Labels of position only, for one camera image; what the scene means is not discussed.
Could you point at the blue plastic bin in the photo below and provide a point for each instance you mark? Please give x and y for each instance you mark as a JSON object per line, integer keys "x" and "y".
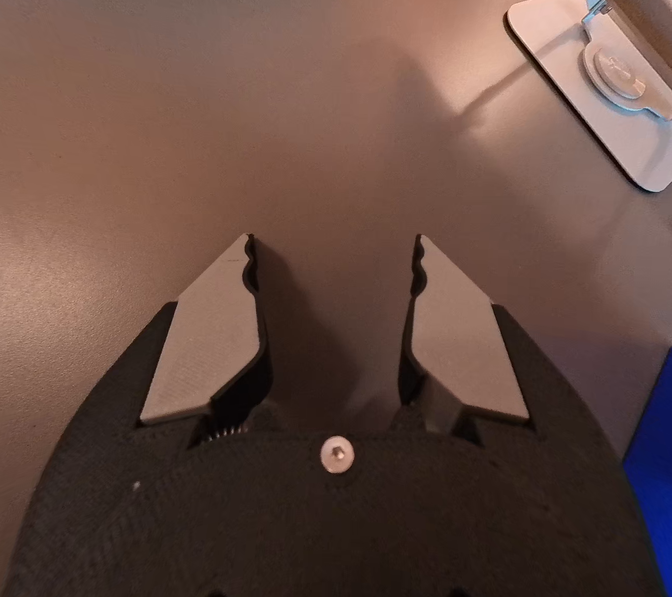
{"x": 653, "y": 476}

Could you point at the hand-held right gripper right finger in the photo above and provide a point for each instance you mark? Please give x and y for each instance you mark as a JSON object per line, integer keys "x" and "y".
{"x": 462, "y": 350}

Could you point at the white monitor stand base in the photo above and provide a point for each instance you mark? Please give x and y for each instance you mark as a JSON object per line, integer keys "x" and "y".
{"x": 556, "y": 40}

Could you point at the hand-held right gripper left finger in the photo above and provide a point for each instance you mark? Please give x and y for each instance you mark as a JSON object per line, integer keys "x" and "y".
{"x": 210, "y": 345}

